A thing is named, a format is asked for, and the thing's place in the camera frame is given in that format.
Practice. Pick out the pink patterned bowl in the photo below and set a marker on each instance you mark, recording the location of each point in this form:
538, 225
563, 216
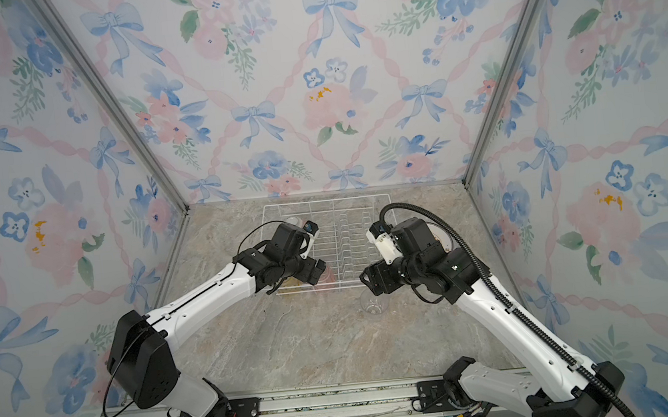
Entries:
295, 221

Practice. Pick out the white wire dish rack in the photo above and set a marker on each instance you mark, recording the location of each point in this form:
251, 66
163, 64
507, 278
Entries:
341, 241

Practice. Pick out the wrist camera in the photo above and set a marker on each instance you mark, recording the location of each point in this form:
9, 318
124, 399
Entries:
312, 230
379, 236

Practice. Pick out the left aluminium corner post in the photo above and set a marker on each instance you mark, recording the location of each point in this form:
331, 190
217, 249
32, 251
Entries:
46, 13

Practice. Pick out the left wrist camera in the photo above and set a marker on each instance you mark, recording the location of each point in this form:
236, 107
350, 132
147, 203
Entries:
312, 230

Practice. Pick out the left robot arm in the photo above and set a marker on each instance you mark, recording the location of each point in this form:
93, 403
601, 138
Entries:
142, 355

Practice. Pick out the yellow glass cup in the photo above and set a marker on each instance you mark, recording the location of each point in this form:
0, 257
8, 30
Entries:
293, 282

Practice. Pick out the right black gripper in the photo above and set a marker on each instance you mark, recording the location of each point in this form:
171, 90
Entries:
379, 274

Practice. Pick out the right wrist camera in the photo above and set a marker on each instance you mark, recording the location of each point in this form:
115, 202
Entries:
379, 236

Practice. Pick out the aluminium corner post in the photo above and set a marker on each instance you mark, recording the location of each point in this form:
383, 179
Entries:
46, 13
514, 55

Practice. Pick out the clear drinking glass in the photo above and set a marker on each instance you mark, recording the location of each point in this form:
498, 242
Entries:
372, 304

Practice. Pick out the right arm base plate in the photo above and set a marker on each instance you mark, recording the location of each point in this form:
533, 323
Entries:
437, 396

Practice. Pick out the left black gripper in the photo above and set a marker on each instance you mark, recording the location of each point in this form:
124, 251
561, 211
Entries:
308, 275

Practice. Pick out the right aluminium corner post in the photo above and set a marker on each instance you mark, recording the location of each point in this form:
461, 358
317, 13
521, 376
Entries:
514, 55

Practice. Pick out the pink glass cup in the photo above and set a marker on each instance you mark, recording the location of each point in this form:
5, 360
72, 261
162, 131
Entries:
328, 277

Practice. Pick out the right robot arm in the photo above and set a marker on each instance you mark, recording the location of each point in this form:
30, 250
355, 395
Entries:
558, 381

